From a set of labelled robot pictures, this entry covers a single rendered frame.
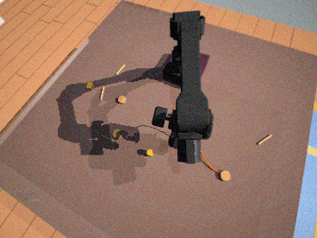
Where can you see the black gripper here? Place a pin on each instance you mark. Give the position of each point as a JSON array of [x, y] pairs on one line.
[[159, 117]]

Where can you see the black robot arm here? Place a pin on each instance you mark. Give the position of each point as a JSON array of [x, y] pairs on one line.
[[192, 116]]

